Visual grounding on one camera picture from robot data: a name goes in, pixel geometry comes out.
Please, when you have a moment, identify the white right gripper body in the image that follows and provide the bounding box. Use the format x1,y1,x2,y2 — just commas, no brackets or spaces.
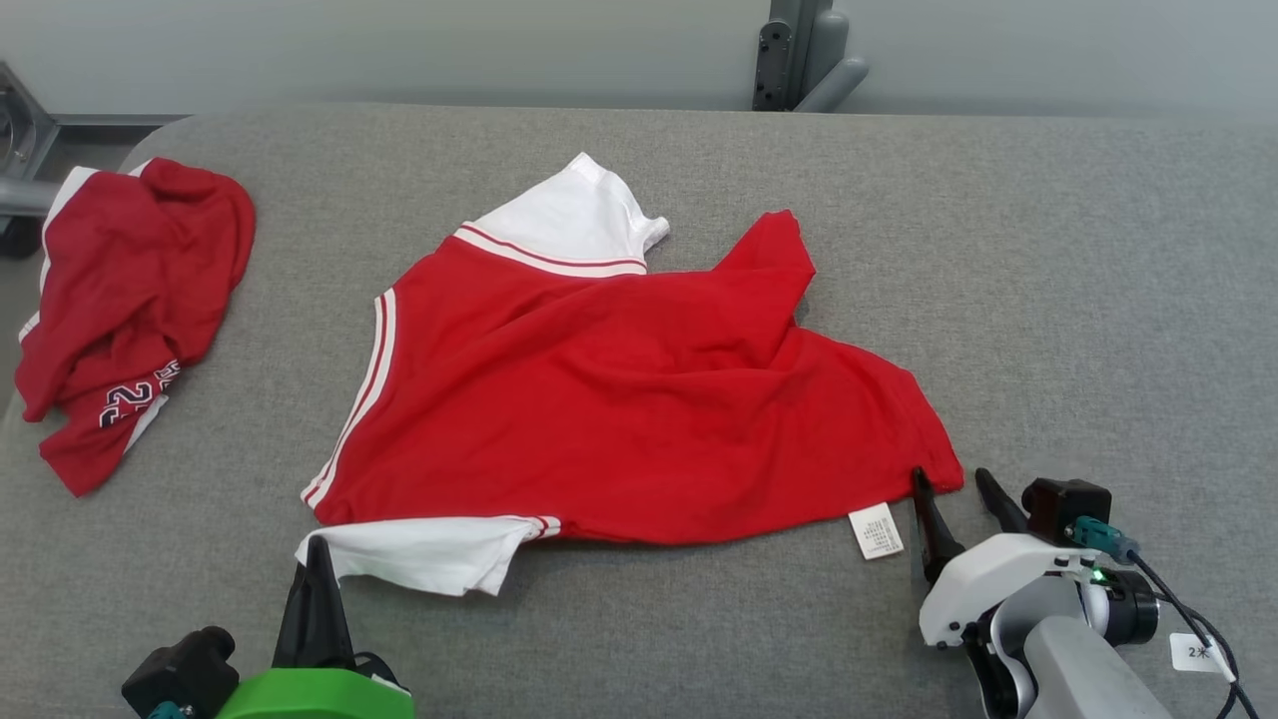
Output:
919,532,1099,650

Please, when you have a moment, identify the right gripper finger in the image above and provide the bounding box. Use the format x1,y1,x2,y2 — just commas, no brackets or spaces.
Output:
911,466,966,585
975,467,1029,535

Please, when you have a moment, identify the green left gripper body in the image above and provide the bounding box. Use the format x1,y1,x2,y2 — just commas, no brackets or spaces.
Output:
215,667,415,719

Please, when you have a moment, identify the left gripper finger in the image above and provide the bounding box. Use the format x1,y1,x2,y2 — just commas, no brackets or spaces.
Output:
272,537,322,670
312,536,357,670

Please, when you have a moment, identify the red jersey with white sleeves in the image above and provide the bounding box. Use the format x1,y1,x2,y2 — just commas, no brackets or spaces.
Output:
295,152,965,598

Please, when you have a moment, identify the red Bulls 23 jersey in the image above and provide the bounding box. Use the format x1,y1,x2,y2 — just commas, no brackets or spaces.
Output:
14,157,257,498

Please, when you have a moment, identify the teal right camera connector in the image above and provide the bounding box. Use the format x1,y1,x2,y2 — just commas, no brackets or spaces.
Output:
1063,516,1141,565

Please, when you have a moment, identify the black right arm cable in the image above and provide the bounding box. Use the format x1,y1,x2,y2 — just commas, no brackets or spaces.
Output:
1133,554,1259,719

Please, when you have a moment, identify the white right cable tag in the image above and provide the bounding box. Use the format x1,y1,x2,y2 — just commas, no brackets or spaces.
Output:
1170,631,1237,685

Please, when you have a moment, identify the grey metal frame post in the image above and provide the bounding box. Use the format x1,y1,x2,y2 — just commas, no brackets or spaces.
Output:
752,0,870,113

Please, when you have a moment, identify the grey slanted metal frame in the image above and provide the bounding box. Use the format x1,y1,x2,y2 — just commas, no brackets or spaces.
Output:
0,60,191,261

